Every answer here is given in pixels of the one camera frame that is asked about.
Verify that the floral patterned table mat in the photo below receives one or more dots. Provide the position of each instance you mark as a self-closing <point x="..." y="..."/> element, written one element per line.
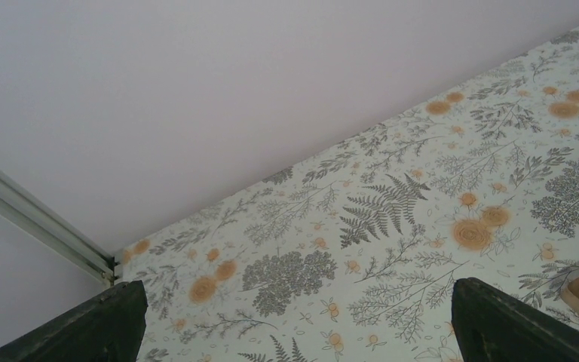
<point x="352" y="254"/>

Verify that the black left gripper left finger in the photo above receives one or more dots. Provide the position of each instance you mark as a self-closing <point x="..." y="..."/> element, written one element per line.
<point x="107" y="327"/>

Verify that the aluminium frame post left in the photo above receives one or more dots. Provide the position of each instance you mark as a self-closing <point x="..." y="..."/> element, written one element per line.
<point x="28" y="213"/>

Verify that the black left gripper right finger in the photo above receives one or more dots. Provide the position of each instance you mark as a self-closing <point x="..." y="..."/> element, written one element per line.
<point x="491" y="325"/>

